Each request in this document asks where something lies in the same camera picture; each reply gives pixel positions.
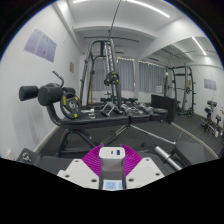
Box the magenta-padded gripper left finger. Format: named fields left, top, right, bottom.
left=57, top=144, right=104, bottom=190

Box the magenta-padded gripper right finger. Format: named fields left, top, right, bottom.
left=120, top=144, right=166, bottom=190

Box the small white charger block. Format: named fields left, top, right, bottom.
left=98, top=146, right=127, bottom=182

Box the silver barbell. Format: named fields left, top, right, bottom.
left=153, top=145, right=183, bottom=172

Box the wide black padded bench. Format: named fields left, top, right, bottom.
left=16, top=143, right=174, bottom=176

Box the black padded seat cushion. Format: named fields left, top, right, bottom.
left=173, top=140, right=209, bottom=166

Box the black bench with leg rollers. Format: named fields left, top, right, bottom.
left=18, top=69, right=169, bottom=158

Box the group of chrome dumbbells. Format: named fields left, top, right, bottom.
left=99, top=99, right=155, bottom=118

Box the black yellow weight plate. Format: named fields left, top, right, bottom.
left=59, top=94, right=83, bottom=120

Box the black box panel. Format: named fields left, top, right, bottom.
left=150, top=94, right=177, bottom=124

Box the black power rack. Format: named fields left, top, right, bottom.
left=163, top=64, right=196, bottom=118

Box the black yellow exercise machine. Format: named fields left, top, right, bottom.
left=200, top=99, right=224, bottom=136

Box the grey window curtain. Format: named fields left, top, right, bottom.
left=91, top=57, right=136, bottom=93
left=138, top=60, right=166, bottom=94

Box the black weight plate on machine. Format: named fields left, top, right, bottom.
left=103, top=71, right=120, bottom=87

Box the long ceiling light strip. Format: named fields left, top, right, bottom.
left=125, top=0, right=171, bottom=19
left=191, top=36, right=208, bottom=57

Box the metal clip with ring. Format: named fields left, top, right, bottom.
left=21, top=152, right=33, bottom=163

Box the small purple wall poster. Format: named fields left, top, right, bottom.
left=203, top=78, right=218, bottom=92

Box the grey cable weight machine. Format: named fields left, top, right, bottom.
left=79, top=31, right=124, bottom=109

